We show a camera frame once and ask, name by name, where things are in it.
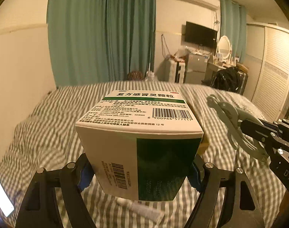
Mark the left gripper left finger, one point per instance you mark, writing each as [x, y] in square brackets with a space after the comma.
[39, 207]

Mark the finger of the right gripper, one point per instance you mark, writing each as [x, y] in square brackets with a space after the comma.
[265, 129]
[270, 143]

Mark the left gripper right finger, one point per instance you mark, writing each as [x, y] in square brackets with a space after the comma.
[240, 207]

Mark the white green medicine box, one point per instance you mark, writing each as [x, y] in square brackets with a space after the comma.
[140, 143]

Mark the white phone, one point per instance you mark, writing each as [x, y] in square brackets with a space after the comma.
[5, 204]

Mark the black backpack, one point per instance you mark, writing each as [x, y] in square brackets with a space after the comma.
[227, 80]

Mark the checkered bed sheet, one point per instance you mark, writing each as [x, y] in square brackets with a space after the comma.
[47, 138]

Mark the wooden dressing table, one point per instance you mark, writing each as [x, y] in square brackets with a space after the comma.
[214, 65]

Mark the white louvered wardrobe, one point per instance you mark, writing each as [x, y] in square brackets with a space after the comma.
[267, 61]

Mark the white tube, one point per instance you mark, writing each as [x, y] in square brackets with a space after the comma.
[150, 213]

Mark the white oval mirror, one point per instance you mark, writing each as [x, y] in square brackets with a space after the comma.
[224, 47]

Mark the grey mini fridge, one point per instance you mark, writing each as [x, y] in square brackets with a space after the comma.
[195, 69]

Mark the white suitcase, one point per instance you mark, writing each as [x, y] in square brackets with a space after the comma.
[174, 71]

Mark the green side curtain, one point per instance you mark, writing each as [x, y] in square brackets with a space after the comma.
[234, 26]

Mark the large water bottle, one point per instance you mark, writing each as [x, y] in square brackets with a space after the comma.
[150, 76]

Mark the brown patterned cushion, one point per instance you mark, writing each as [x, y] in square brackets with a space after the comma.
[135, 76]

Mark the black wall television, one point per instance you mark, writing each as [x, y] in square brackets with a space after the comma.
[200, 35]

